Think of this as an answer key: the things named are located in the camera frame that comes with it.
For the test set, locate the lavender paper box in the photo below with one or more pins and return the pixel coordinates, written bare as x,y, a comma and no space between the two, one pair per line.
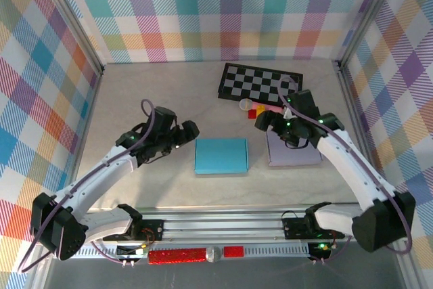
294,157

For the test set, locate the blue paper box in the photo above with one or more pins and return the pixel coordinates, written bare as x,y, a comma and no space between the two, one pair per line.
221,155

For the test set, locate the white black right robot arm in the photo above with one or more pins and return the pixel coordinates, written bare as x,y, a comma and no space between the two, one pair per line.
352,170

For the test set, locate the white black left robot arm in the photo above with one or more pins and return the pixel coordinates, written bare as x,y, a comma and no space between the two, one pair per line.
101,170

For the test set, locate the yellow toy brick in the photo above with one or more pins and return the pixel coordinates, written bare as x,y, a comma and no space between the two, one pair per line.
261,110

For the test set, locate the red toy brick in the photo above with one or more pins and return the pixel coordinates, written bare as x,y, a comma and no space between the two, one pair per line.
252,114

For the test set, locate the black grey checkerboard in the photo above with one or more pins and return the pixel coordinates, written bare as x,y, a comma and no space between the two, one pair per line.
257,81

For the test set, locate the red glitter bar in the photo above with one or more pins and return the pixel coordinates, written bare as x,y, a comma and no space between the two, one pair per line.
177,256

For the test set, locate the silver glitter ball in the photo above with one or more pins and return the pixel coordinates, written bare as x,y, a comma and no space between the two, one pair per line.
214,254

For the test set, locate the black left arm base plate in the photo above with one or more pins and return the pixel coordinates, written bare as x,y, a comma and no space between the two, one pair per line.
154,229

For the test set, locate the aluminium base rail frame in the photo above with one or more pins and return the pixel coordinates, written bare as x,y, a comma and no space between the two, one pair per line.
220,224

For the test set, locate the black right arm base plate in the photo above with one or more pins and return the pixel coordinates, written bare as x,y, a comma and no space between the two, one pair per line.
294,228

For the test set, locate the aluminium frame post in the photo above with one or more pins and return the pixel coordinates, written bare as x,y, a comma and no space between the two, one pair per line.
365,15
74,21

